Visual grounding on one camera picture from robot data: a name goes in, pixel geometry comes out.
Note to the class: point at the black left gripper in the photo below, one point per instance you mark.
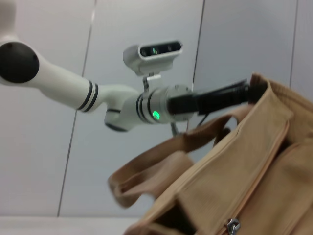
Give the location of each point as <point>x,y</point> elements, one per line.
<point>195,101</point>

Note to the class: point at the khaki fabric food bag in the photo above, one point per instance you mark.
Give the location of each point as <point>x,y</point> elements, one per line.
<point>244,166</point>

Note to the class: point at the silver and white left robot arm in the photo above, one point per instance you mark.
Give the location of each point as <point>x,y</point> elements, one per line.
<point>61,83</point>

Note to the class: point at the silver metal zipper pull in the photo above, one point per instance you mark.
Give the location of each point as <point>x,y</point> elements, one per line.
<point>232,226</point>

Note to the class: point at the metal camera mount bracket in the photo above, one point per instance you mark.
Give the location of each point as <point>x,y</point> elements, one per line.
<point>149,82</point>

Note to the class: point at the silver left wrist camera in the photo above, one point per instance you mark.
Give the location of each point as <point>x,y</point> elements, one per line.
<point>151,57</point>

